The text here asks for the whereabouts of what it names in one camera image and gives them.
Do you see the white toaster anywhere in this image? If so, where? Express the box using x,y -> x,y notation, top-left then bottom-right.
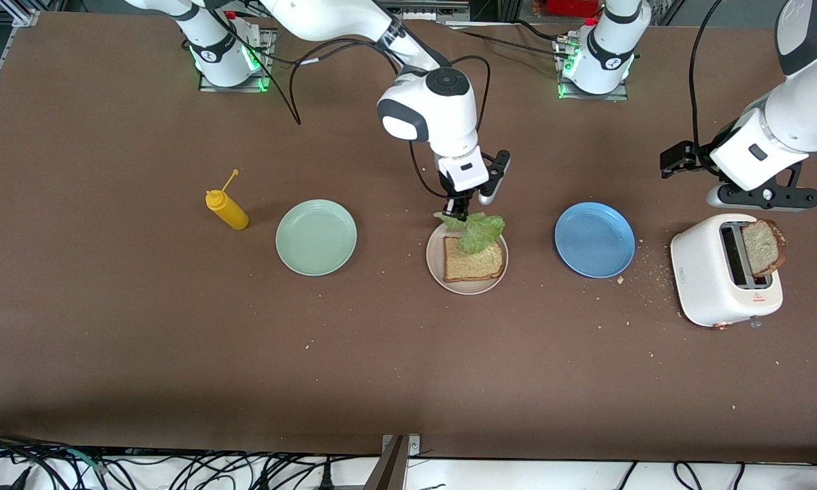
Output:
670,214 -> 784,331

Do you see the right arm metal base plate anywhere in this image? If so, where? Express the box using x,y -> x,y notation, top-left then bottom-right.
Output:
199,27 -> 274,93

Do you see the brown bread slice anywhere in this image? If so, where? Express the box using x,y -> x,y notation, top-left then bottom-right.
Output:
741,218 -> 787,278
443,235 -> 506,284

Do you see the grey box behind table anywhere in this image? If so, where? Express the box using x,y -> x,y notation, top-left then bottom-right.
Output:
369,0 -> 471,21

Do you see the red box behind table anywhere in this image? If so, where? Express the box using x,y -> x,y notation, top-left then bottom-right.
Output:
546,0 -> 601,18

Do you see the pale green plate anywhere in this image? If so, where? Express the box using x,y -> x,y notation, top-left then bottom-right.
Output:
276,199 -> 358,277

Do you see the aluminium frame rail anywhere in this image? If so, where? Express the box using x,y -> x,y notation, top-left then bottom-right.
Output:
0,8 -> 41,130

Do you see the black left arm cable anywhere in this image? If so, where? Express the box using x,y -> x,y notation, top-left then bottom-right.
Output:
689,0 -> 725,154

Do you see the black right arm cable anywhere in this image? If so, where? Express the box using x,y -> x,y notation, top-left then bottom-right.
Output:
204,0 -> 492,201

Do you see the blue plate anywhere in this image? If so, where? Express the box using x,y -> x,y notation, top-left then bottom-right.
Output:
554,202 -> 636,279

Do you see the black camera bracket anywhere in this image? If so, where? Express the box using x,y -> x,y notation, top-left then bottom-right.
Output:
724,160 -> 817,210
480,150 -> 512,195

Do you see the black cable on table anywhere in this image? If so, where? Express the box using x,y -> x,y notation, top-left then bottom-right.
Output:
448,29 -> 576,61

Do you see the black right camera bracket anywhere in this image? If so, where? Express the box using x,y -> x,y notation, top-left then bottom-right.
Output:
480,150 -> 512,195

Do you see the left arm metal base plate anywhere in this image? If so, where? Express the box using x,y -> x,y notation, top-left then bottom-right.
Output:
556,33 -> 630,101

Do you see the teal floor cable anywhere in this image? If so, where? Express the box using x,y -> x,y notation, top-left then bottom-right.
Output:
60,448 -> 103,472

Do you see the green lettuce leaf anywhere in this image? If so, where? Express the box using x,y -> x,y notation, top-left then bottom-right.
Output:
433,212 -> 506,256

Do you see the yellow mustard squeeze bottle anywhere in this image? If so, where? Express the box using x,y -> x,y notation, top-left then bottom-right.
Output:
205,169 -> 250,231

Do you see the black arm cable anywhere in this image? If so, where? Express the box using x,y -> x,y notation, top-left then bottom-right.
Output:
689,0 -> 725,154
204,0 -> 492,201

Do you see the metal table edge bracket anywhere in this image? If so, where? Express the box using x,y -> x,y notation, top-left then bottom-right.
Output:
364,434 -> 421,490

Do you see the beige plate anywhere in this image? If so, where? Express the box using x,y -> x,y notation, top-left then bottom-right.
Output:
427,216 -> 510,295

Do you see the black left camera bracket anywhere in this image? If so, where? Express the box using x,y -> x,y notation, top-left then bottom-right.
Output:
724,160 -> 817,210

